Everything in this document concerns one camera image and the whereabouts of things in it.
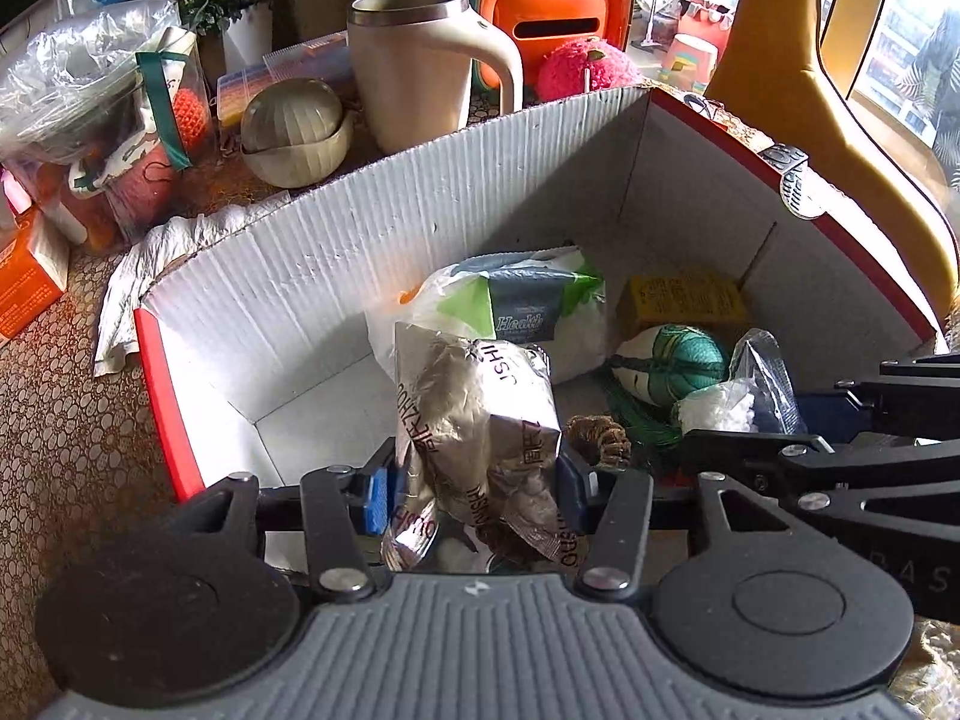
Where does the large clear bag with pot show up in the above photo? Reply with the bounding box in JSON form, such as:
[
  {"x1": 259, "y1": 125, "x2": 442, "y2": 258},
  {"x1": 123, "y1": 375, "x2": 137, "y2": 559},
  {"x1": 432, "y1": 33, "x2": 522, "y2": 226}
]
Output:
[{"x1": 0, "y1": 0, "x2": 200, "y2": 252}]

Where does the pink knitted ball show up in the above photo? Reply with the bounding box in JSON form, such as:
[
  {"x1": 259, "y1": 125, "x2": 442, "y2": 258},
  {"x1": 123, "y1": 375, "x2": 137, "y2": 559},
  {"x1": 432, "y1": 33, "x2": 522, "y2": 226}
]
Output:
[{"x1": 536, "y1": 39, "x2": 644, "y2": 104}]

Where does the colourful paper cup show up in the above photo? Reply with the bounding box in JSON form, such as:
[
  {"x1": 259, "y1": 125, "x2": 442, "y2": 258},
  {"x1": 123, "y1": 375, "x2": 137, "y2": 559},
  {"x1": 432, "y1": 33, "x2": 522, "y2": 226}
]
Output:
[{"x1": 660, "y1": 34, "x2": 719, "y2": 95}]

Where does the small yellow box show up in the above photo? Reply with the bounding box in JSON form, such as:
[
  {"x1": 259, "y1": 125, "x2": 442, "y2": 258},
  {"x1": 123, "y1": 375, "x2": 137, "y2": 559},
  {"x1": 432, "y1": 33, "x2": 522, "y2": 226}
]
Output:
[{"x1": 619, "y1": 274, "x2": 751, "y2": 331}]

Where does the cream round lidded bowl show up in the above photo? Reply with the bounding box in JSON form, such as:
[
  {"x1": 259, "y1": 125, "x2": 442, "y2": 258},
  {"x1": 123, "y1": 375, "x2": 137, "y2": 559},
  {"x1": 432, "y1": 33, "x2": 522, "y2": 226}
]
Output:
[{"x1": 240, "y1": 77, "x2": 355, "y2": 188}]

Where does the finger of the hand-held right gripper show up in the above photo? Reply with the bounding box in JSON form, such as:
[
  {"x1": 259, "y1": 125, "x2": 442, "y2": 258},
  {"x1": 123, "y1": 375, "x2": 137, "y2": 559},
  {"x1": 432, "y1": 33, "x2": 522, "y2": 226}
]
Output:
[
  {"x1": 682, "y1": 427, "x2": 960, "y2": 541},
  {"x1": 795, "y1": 352, "x2": 960, "y2": 445}
]

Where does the clear storage box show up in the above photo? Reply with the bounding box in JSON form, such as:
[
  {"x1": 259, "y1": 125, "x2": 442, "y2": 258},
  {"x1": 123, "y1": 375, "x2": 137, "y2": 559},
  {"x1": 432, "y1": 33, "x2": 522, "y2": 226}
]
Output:
[{"x1": 215, "y1": 34, "x2": 353, "y2": 128}]

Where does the wet wipes pack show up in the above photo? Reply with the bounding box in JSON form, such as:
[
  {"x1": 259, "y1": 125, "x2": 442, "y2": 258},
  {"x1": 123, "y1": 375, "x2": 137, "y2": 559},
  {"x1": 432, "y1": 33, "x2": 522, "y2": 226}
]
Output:
[{"x1": 367, "y1": 244, "x2": 610, "y2": 383}]

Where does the white plant pot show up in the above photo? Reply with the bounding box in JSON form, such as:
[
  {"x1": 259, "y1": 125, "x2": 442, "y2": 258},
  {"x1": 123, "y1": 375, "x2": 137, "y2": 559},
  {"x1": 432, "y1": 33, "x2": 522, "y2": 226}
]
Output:
[{"x1": 221, "y1": 1, "x2": 275, "y2": 76}]

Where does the cream mug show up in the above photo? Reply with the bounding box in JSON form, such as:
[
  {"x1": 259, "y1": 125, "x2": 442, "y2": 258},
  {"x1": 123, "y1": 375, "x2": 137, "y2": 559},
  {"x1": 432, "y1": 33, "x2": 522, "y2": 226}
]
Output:
[{"x1": 346, "y1": 0, "x2": 524, "y2": 155}]

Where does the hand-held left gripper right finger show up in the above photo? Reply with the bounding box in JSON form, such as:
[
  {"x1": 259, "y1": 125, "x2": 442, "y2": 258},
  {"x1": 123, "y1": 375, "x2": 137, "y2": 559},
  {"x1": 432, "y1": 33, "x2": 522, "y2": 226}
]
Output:
[{"x1": 555, "y1": 454, "x2": 796, "y2": 605}]

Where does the silver foil snack bag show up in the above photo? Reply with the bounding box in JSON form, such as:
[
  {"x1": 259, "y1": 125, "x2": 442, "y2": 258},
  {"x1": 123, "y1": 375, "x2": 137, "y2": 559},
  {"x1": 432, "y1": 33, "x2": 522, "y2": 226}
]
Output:
[{"x1": 381, "y1": 321, "x2": 593, "y2": 575}]

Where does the clear bag with white contents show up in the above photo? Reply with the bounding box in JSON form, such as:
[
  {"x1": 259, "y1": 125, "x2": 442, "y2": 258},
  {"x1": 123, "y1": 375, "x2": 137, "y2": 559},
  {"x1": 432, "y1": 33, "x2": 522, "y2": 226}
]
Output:
[{"x1": 671, "y1": 328, "x2": 807, "y2": 436}]

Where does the braided rope toy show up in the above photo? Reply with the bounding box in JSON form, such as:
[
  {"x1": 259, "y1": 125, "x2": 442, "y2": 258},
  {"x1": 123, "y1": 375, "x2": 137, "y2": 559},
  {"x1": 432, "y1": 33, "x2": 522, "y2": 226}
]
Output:
[{"x1": 564, "y1": 414, "x2": 632, "y2": 467}]

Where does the orange tissue box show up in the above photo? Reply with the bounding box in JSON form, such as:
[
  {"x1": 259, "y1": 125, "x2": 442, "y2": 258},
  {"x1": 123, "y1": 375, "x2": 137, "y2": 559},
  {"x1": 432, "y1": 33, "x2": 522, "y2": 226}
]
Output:
[{"x1": 0, "y1": 206, "x2": 70, "y2": 342}]

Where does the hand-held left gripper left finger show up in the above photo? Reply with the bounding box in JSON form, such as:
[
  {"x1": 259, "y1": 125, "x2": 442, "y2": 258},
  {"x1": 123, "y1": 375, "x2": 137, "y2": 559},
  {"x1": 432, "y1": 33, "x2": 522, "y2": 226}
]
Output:
[{"x1": 161, "y1": 457, "x2": 398, "y2": 605}]

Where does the yellow giraffe figure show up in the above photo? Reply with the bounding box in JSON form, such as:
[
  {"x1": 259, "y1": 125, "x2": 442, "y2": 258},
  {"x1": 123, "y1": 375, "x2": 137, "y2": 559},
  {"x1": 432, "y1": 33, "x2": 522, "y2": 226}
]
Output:
[{"x1": 705, "y1": 0, "x2": 960, "y2": 308}]

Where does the crumpled white paper towel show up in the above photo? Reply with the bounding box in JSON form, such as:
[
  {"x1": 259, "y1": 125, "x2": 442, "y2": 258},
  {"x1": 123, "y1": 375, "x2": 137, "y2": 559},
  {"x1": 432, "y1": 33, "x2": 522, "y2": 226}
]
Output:
[{"x1": 94, "y1": 199, "x2": 293, "y2": 378}]

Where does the red cardboard box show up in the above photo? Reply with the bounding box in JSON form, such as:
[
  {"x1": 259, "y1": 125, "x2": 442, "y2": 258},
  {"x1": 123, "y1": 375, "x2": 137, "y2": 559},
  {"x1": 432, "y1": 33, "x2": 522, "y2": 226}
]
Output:
[{"x1": 133, "y1": 84, "x2": 953, "y2": 575}]

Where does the green patterned pouch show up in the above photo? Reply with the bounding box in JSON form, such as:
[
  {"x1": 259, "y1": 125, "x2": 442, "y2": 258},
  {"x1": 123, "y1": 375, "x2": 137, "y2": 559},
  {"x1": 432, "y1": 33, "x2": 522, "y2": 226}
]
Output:
[{"x1": 600, "y1": 324, "x2": 732, "y2": 443}]

